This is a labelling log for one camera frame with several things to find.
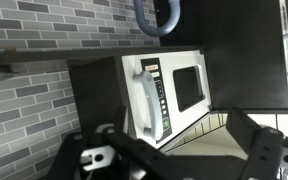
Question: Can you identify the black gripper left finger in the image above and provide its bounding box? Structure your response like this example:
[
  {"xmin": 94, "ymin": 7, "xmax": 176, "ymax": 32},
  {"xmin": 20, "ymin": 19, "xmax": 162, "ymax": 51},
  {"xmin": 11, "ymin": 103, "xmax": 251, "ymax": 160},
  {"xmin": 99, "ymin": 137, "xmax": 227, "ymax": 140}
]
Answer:
[{"xmin": 43, "ymin": 105, "xmax": 252, "ymax": 180}]

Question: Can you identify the white microwave cabinet door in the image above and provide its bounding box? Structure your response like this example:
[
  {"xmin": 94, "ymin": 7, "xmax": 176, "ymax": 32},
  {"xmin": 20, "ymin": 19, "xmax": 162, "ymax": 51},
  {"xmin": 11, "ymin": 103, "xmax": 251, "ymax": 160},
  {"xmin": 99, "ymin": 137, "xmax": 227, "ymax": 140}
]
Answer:
[{"xmin": 122, "ymin": 50, "xmax": 211, "ymax": 148}]

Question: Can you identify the toy kitchen play set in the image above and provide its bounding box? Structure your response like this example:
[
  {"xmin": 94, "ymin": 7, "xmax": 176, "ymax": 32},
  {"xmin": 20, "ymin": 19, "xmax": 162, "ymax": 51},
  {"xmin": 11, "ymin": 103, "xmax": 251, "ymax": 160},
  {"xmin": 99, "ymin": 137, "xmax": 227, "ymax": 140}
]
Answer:
[{"xmin": 0, "ymin": 0, "xmax": 288, "ymax": 180}]

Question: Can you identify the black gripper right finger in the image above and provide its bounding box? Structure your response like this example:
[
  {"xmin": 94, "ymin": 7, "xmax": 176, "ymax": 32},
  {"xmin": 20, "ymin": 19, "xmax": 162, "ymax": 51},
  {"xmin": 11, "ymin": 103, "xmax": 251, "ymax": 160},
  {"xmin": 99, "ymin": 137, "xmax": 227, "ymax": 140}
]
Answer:
[{"xmin": 226, "ymin": 107, "xmax": 284, "ymax": 180}]

